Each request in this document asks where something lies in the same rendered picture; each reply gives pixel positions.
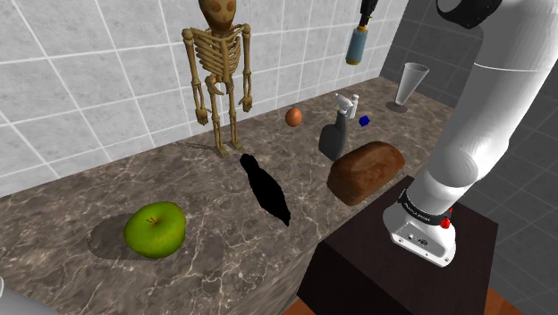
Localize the blue bottle with yellow ends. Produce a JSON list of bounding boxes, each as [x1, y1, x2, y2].
[[344, 15, 372, 66]]

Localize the clear cone-shaped glass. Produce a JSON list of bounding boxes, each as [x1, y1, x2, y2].
[[385, 62, 431, 114]]

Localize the brown egg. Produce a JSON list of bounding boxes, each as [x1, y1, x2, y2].
[[284, 107, 304, 129]]

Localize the grey spray bottle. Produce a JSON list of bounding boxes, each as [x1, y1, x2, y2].
[[317, 93, 360, 163]]

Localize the tan skeleton figure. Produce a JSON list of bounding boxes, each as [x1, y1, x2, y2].
[[182, 0, 254, 158]]

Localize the brown bread loaf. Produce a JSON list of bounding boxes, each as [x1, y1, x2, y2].
[[325, 140, 407, 208]]

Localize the dark robot stand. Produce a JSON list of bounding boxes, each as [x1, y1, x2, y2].
[[296, 175, 499, 315]]

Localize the green apple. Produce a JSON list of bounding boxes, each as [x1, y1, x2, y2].
[[123, 200, 188, 260]]

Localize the grey rounded object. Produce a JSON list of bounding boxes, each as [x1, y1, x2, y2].
[[0, 276, 59, 315]]

